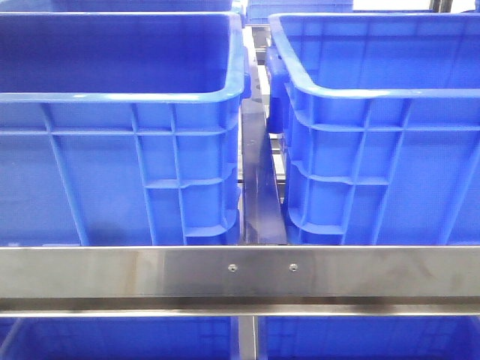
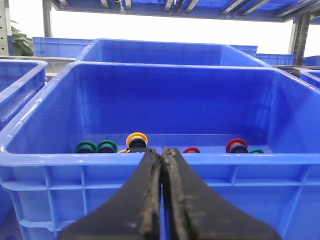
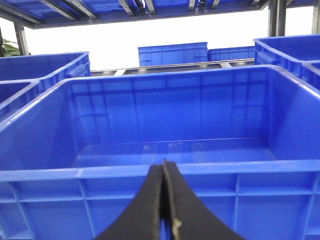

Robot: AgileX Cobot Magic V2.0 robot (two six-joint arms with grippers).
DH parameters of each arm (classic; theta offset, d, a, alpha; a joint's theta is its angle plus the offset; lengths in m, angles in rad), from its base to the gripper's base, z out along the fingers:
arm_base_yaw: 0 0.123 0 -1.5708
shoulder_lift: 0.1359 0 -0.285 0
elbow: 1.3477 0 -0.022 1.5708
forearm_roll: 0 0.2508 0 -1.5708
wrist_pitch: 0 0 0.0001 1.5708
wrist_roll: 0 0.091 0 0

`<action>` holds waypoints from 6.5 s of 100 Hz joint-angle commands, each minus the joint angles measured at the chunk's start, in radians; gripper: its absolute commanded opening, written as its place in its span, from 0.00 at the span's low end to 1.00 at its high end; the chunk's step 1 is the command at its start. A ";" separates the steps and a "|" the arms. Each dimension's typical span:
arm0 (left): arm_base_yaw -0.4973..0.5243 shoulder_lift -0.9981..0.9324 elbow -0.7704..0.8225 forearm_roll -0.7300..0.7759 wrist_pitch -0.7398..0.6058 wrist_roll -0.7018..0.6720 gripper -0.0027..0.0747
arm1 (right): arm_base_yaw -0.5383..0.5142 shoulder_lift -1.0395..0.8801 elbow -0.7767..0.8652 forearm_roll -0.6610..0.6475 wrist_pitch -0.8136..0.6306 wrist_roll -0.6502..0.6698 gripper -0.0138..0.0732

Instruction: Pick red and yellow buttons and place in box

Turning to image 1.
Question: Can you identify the blue crate lower right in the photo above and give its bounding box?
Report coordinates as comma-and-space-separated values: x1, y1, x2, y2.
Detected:
259, 316, 479, 359

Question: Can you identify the large blue crate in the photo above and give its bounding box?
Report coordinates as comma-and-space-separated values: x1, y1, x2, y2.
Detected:
266, 13, 479, 245
1, 12, 249, 247

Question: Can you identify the steel shelf front rail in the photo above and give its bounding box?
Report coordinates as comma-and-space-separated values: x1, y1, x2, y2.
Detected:
1, 245, 479, 317

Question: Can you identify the steel centre divider rail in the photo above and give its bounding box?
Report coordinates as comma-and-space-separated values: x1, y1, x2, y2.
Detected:
241, 26, 287, 245

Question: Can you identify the blue crate rear right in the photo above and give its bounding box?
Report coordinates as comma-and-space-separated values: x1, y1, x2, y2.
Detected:
246, 0, 353, 25

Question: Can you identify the large blue crate left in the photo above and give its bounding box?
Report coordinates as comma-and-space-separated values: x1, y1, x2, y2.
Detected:
1, 12, 249, 247

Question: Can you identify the large blue crate right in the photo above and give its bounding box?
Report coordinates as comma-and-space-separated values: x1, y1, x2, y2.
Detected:
266, 13, 479, 245

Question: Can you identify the steel vertical post below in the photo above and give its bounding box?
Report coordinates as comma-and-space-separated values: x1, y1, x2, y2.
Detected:
238, 316, 260, 360

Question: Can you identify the blue crate rear left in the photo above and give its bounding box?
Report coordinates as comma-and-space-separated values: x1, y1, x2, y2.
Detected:
48, 0, 243, 13

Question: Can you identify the blue crate lower left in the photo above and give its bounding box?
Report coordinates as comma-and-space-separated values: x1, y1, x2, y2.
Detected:
1, 317, 240, 359

